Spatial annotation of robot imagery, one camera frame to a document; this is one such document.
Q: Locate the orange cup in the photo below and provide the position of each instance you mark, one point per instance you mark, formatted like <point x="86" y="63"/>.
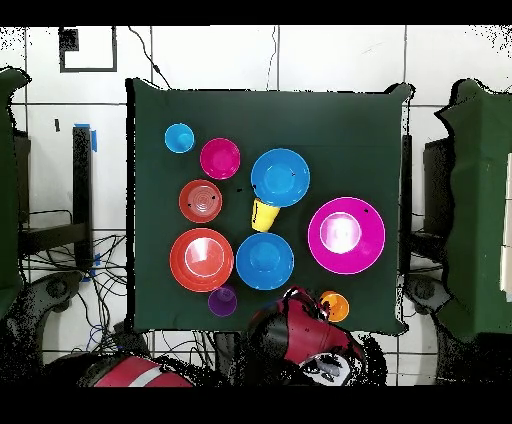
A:
<point x="339" y="306"/>

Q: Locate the yellow cup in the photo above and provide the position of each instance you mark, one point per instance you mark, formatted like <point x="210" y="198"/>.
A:
<point x="264" y="218"/>

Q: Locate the large orange bowl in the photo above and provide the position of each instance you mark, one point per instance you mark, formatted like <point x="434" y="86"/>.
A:
<point x="202" y="260"/>

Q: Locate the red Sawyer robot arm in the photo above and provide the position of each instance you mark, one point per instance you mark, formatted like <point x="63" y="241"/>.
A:
<point x="268" y="332"/>

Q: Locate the blue bowl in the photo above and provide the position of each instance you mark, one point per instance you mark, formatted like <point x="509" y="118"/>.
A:
<point x="264" y="260"/>
<point x="280" y="178"/>

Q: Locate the purple cup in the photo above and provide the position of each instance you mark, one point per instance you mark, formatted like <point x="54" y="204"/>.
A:
<point x="222" y="300"/>

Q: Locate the large pink bowl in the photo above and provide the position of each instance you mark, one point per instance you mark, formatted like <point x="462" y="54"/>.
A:
<point x="360" y="216"/>

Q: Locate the small orange bowl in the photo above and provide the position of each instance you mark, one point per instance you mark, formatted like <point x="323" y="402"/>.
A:
<point x="200" y="201"/>

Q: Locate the black power adapter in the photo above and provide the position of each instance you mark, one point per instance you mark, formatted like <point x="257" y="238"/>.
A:
<point x="132" y="340"/>

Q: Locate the small crimson bowl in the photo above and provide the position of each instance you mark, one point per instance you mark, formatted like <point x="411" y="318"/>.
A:
<point x="220" y="158"/>

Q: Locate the dark green table cloth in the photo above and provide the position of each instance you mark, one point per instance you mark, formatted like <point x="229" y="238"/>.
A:
<point x="340" y="140"/>

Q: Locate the black cabinet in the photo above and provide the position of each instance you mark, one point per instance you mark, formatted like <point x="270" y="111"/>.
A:
<point x="438" y="184"/>

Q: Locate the white panel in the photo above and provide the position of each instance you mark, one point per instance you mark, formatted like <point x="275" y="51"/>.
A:
<point x="508" y="272"/>

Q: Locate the green cloth covered table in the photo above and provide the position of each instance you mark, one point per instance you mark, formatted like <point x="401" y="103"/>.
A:
<point x="480" y="200"/>
<point x="8" y="180"/>

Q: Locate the light blue cup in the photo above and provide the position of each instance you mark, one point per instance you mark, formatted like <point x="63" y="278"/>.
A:
<point x="179" y="138"/>

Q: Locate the blue tape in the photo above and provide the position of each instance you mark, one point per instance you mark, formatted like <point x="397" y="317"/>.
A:
<point x="94" y="140"/>

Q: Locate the black pedestal leg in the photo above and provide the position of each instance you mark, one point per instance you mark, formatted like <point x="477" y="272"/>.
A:
<point x="52" y="290"/>
<point x="426" y="294"/>

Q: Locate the black stand post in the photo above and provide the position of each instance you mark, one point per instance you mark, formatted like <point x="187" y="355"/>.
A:
<point x="406" y="200"/>

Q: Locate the black stand frame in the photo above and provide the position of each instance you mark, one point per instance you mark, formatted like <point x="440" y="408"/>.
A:
<point x="82" y="200"/>

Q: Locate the black square frame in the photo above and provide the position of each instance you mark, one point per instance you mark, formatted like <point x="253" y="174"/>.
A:
<point x="88" y="70"/>

